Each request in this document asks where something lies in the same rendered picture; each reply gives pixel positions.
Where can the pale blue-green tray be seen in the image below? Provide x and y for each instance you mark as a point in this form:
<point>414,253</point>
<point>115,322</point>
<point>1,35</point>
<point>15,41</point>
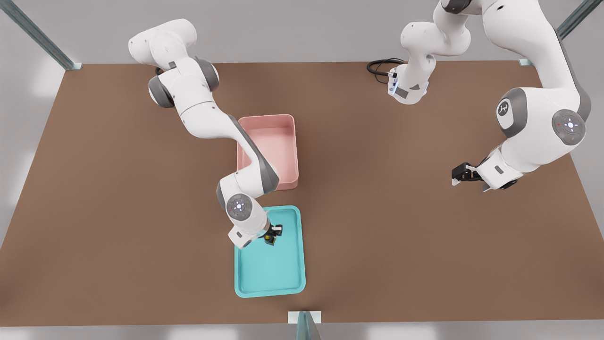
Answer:
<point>276,264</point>

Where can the silver frame post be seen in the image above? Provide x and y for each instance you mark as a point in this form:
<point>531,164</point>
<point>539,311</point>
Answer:
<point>306,326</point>
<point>40,35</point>
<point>566,21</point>

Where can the small yellow black button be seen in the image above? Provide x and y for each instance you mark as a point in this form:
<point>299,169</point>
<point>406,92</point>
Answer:
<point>269,239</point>

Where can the pink plastic box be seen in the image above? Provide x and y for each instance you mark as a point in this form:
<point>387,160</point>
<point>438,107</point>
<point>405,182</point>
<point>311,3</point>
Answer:
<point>276,144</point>

